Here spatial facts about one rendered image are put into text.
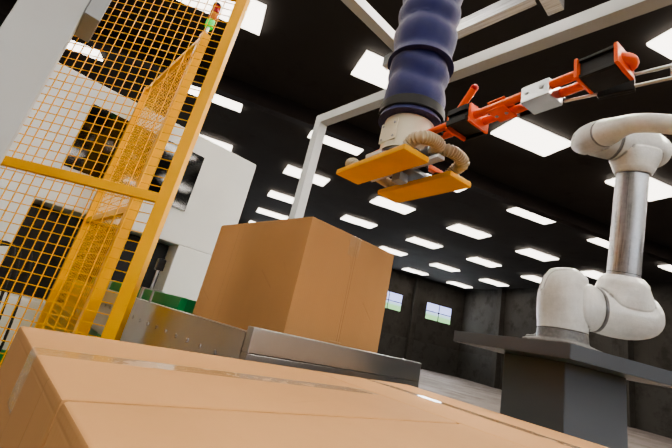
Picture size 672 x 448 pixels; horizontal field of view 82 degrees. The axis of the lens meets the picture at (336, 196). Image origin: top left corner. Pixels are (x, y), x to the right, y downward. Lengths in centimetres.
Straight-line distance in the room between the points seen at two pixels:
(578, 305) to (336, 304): 80
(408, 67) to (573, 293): 94
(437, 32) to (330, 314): 100
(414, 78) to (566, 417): 111
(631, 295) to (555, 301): 24
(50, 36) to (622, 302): 209
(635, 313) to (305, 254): 110
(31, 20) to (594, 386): 210
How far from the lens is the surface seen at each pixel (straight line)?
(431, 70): 140
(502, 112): 111
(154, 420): 37
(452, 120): 116
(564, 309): 154
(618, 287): 165
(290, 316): 113
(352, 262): 128
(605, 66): 99
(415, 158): 113
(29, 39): 166
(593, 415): 151
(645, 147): 177
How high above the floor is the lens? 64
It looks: 19 degrees up
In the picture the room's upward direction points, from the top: 13 degrees clockwise
